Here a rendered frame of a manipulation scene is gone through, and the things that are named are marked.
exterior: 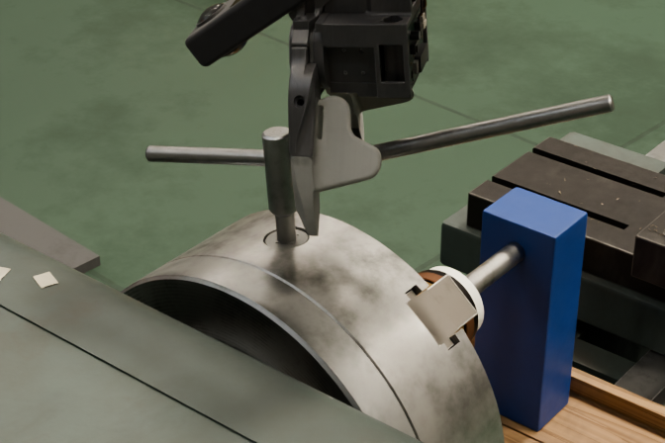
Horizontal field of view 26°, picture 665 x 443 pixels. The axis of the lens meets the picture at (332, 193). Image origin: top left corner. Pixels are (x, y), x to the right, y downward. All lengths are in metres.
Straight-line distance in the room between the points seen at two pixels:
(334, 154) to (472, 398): 0.21
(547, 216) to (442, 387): 0.36
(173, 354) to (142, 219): 2.61
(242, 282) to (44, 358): 0.16
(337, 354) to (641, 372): 0.65
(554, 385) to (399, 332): 0.44
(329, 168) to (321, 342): 0.12
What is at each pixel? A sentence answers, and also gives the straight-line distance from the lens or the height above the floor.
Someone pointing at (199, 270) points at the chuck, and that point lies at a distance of 1.03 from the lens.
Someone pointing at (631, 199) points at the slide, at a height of 0.97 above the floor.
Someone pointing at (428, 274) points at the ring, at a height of 1.12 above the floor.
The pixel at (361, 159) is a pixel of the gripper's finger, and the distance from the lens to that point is 0.95.
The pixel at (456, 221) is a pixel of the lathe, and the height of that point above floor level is 0.92.
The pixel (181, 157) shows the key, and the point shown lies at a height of 1.30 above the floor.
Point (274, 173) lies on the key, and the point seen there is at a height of 1.29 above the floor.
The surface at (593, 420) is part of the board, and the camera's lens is 1.47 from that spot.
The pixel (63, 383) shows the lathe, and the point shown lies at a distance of 0.90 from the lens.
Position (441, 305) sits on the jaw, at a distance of 1.08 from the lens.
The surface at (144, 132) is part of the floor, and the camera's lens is 3.92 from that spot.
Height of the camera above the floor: 1.79
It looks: 30 degrees down
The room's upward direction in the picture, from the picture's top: straight up
